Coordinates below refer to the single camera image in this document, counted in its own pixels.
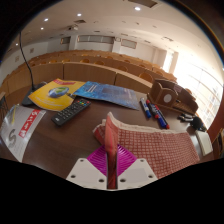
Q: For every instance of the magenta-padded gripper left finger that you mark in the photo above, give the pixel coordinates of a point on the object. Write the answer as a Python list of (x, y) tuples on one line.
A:
[(85, 173)]

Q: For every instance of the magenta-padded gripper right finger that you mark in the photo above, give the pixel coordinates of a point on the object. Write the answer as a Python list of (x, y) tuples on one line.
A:
[(136, 173)]

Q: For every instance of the red white checked towel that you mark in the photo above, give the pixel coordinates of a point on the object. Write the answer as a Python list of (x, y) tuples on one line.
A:
[(156, 146)]

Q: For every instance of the red marker pen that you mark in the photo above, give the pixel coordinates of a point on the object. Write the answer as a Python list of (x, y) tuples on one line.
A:
[(164, 117)]

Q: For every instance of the black remote control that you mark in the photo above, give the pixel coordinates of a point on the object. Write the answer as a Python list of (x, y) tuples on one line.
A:
[(70, 112)]

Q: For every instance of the blue white marker pen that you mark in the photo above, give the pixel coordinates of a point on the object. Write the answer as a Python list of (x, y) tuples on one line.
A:
[(145, 108)]

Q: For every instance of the dark marker with red cap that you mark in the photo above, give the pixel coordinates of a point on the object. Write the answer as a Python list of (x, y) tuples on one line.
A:
[(152, 108)]

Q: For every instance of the black marker pen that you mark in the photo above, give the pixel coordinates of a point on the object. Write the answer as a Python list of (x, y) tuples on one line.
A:
[(186, 115), (185, 119)]

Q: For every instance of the white paper pad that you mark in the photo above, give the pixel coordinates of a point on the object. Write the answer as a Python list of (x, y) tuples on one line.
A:
[(204, 142)]

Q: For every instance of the black handheld microphone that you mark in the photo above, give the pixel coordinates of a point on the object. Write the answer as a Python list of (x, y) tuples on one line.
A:
[(198, 123)]

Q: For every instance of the white brochure with red stripe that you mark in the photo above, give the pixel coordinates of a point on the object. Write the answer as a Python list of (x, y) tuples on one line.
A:
[(18, 130)]

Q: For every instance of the wooden desk organizer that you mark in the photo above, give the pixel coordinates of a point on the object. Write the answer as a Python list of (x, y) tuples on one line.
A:
[(166, 95)]

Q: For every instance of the blue printed booklet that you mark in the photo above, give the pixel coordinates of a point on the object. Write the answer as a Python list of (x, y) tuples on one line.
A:
[(110, 92)]

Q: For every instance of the yellow booklet with globe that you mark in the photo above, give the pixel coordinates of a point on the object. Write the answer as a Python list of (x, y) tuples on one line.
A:
[(50, 95)]

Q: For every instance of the black gooseneck desk microphone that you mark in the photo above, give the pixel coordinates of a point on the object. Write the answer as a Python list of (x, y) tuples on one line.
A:
[(28, 98)]

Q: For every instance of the large bright window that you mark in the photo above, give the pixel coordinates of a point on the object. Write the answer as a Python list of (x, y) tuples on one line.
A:
[(196, 86)]

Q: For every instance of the rows of wooden auditorium seats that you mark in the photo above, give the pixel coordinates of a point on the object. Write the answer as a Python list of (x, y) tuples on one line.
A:
[(100, 65)]

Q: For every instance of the ceiling projector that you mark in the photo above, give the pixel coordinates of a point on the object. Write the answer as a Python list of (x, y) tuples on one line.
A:
[(73, 28)]

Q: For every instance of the round ceiling lights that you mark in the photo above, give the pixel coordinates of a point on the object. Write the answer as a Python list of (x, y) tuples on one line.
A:
[(79, 14)]

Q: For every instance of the ceiling air vent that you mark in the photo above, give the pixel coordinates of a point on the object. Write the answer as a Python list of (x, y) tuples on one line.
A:
[(143, 2)]

